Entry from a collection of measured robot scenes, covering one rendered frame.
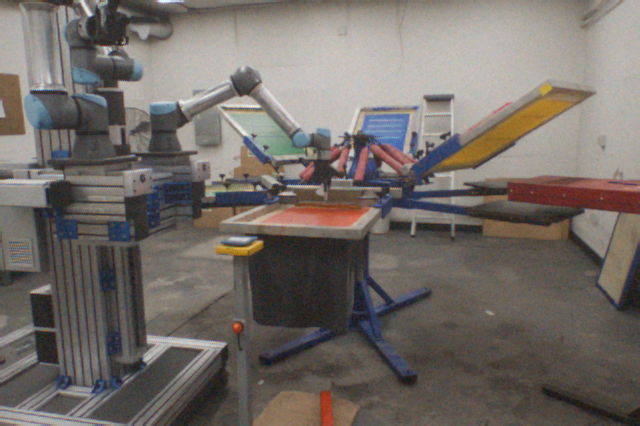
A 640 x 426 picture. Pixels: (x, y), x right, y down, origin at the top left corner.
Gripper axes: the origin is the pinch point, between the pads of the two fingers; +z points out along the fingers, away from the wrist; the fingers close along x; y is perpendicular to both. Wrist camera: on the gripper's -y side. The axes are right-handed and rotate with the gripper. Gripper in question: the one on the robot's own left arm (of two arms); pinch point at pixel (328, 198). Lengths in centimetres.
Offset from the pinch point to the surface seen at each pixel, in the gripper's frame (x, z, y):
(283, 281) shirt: 52, 28, 6
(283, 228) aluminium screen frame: 61, 3, 1
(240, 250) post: 85, 6, 9
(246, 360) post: 80, 49, 10
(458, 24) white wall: -412, -159, -56
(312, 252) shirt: 52, 14, -7
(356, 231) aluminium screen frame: 61, 3, -27
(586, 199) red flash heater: 9, -5, -115
